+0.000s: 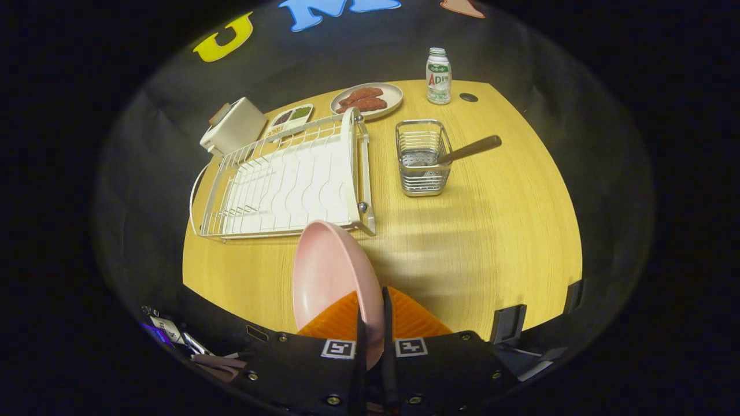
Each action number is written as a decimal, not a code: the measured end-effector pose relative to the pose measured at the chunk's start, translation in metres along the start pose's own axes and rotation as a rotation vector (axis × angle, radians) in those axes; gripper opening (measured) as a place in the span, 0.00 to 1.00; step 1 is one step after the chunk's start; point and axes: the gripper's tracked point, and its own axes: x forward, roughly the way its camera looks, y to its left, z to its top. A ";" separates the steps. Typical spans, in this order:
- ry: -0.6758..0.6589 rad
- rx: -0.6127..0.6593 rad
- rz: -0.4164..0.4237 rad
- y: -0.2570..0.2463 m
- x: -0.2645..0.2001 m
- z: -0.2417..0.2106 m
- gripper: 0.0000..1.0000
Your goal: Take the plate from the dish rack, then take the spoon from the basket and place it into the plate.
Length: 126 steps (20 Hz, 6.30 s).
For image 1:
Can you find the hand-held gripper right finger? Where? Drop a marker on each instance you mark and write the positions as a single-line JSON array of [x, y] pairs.
[[388, 370]]

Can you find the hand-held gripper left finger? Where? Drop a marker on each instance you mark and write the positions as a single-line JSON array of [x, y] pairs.
[[360, 370]]

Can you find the pink plate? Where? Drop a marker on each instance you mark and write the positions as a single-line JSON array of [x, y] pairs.
[[324, 271]]

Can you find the beige round dish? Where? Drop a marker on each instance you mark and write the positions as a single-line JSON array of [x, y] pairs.
[[390, 95]]

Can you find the white divided seasoning tray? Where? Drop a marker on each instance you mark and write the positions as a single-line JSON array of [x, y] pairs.
[[292, 118]]

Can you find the red sausage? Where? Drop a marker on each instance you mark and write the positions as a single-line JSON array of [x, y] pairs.
[[367, 106], [361, 93]]

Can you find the white toaster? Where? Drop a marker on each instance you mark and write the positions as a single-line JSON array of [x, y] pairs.
[[240, 124]]

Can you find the black table grommet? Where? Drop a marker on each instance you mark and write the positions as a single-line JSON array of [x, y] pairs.
[[468, 97]]

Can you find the brown toast slice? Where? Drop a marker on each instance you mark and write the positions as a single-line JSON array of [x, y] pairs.
[[219, 114]]

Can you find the white green drink bottle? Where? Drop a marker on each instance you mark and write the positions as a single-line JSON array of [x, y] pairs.
[[439, 81]]

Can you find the black table bracket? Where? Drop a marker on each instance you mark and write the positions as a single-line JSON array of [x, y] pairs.
[[574, 296], [509, 323]]

